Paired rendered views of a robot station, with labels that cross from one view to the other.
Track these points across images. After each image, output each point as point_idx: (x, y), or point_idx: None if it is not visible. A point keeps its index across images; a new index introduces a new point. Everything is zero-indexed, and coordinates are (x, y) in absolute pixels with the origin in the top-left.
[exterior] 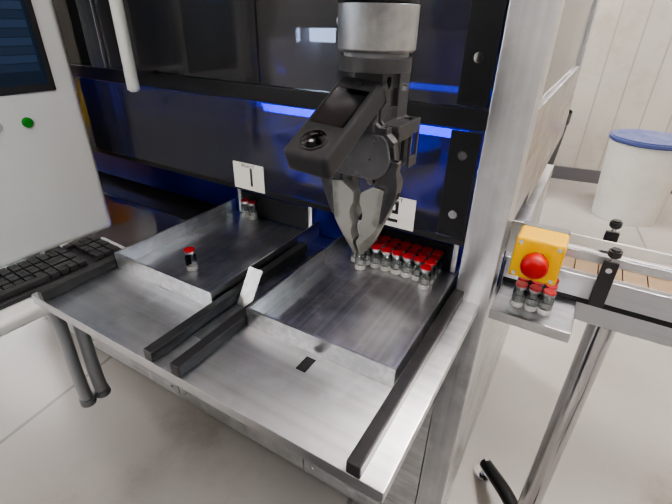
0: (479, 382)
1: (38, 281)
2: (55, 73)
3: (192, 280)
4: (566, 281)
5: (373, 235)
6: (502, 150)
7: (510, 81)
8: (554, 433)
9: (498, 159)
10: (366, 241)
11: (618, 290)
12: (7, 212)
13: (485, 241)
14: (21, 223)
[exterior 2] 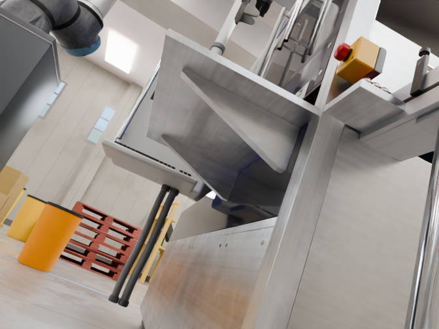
0: (365, 299)
1: (154, 158)
2: None
3: None
4: (399, 94)
5: (240, 7)
6: (343, 29)
7: (349, 6)
8: (410, 295)
9: (341, 33)
10: (238, 12)
11: (432, 72)
12: (169, 155)
13: (330, 70)
14: (169, 162)
